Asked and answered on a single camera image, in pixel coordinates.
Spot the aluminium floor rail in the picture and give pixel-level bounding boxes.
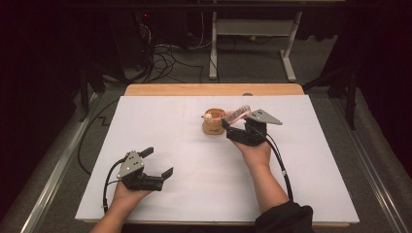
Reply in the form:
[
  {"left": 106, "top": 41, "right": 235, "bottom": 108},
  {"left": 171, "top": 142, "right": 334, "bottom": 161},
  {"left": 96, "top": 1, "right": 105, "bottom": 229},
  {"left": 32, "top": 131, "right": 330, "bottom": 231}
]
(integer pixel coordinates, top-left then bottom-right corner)
[
  {"left": 18, "top": 91, "right": 101, "bottom": 233},
  {"left": 334, "top": 98, "right": 404, "bottom": 233}
]

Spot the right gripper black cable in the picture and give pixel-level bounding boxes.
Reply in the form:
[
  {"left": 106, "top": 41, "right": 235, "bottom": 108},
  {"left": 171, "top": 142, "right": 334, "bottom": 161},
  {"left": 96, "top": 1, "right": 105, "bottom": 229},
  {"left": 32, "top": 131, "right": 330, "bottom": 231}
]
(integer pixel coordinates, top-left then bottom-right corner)
[{"left": 256, "top": 124, "right": 295, "bottom": 203}]

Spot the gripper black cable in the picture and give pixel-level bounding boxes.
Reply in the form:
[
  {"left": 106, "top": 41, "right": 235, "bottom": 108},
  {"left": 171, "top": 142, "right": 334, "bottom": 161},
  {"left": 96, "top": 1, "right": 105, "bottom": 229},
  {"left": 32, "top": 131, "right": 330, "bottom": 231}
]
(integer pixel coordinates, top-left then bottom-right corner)
[
  {"left": 256, "top": 124, "right": 295, "bottom": 203},
  {"left": 102, "top": 157, "right": 128, "bottom": 215}
]

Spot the wooden table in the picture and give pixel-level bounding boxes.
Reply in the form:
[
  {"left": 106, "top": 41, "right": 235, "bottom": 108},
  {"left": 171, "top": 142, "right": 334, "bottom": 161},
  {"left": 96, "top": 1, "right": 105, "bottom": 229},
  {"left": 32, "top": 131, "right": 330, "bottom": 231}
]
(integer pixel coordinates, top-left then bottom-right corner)
[{"left": 82, "top": 83, "right": 352, "bottom": 228}]

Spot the brown holder cup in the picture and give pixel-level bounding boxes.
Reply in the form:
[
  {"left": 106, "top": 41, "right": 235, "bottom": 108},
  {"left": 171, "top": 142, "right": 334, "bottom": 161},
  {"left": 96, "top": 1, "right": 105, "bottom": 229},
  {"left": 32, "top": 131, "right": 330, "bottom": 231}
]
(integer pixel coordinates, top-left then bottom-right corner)
[{"left": 201, "top": 108, "right": 227, "bottom": 136}]

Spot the person's left hand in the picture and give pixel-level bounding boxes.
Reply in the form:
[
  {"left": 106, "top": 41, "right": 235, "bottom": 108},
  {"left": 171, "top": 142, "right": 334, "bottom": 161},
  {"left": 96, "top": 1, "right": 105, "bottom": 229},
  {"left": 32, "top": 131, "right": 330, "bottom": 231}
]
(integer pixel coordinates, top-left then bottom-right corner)
[{"left": 113, "top": 182, "right": 154, "bottom": 212}]

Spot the white metal desk frame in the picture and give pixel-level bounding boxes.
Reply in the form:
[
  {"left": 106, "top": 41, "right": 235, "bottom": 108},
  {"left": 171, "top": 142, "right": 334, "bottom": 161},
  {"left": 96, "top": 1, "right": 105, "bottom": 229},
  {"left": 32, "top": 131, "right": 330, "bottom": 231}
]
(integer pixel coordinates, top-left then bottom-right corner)
[{"left": 208, "top": 11, "right": 304, "bottom": 83}]

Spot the white board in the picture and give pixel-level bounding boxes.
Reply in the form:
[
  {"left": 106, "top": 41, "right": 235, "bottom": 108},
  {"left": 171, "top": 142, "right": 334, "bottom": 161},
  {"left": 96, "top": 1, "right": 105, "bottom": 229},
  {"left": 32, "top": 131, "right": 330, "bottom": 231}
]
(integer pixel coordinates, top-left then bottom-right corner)
[{"left": 75, "top": 94, "right": 361, "bottom": 225}]

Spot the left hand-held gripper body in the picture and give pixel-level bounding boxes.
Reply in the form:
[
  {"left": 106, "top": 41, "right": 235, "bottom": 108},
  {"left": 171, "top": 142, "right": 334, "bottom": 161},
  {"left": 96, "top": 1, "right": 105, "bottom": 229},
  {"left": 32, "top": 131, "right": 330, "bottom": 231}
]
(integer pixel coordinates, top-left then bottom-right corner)
[{"left": 116, "top": 150, "right": 165, "bottom": 192}]

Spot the black metal stand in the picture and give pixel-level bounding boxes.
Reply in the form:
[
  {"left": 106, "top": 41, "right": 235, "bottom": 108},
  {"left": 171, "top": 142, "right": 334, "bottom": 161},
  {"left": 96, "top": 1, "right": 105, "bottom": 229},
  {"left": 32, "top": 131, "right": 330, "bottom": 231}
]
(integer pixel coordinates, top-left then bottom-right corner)
[
  {"left": 79, "top": 62, "right": 106, "bottom": 122},
  {"left": 302, "top": 64, "right": 359, "bottom": 131}
]

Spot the person's right hand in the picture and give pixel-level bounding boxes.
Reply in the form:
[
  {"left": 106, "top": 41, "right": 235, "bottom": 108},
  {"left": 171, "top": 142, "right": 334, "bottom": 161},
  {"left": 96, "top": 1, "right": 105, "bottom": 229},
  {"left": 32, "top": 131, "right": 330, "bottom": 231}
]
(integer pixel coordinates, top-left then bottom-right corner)
[{"left": 231, "top": 140, "right": 273, "bottom": 172}]

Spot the bundle of black floor cables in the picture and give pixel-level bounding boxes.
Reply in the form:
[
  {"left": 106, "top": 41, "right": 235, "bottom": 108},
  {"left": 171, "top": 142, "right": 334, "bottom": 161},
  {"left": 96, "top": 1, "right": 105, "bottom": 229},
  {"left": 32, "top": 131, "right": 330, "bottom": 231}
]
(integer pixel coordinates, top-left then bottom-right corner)
[{"left": 137, "top": 43, "right": 208, "bottom": 84}]

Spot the person's black sleeve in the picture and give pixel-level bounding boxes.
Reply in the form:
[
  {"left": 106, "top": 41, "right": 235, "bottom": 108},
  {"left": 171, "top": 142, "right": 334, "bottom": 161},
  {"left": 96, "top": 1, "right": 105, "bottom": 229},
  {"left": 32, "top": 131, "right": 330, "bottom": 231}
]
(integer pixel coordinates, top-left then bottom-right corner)
[{"left": 254, "top": 200, "right": 315, "bottom": 233}]

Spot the black computer tower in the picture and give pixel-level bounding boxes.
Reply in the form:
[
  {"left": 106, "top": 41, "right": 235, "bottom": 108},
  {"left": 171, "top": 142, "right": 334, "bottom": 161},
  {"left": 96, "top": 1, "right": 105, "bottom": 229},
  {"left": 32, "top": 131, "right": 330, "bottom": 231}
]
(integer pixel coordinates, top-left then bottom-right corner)
[{"left": 129, "top": 11, "right": 155, "bottom": 71}]

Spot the long black floor cable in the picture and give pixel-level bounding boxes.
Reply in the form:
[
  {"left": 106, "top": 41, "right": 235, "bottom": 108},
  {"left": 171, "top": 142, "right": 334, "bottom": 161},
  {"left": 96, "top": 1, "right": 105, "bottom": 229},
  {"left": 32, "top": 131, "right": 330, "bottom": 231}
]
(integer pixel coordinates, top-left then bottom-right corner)
[{"left": 77, "top": 96, "right": 120, "bottom": 176}]

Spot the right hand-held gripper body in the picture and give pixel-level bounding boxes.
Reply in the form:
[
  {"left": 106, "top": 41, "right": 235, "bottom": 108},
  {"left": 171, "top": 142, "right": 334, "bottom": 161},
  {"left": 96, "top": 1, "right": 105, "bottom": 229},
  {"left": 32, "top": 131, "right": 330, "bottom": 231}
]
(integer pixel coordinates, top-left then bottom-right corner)
[{"left": 225, "top": 109, "right": 284, "bottom": 147}]

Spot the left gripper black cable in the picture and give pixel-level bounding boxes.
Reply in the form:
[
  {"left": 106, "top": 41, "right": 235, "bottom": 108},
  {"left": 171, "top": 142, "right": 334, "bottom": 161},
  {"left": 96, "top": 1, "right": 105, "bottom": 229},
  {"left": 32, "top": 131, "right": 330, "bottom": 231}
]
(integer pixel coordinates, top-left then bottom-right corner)
[{"left": 102, "top": 157, "right": 128, "bottom": 215}]

